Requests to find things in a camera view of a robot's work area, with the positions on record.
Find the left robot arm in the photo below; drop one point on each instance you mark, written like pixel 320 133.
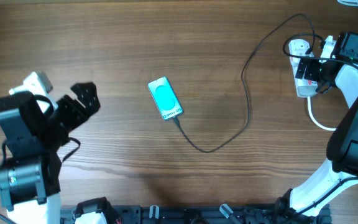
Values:
pixel 29 179

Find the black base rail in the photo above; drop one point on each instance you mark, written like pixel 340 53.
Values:
pixel 248 215

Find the teal Galaxy smartphone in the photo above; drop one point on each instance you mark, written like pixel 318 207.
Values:
pixel 165 98

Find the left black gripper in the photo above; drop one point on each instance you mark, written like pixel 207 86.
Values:
pixel 68 109

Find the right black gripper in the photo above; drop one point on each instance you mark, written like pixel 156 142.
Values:
pixel 316 70

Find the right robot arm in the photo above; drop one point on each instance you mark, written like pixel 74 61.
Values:
pixel 336 67

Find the white power strip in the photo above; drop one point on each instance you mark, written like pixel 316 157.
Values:
pixel 304 88

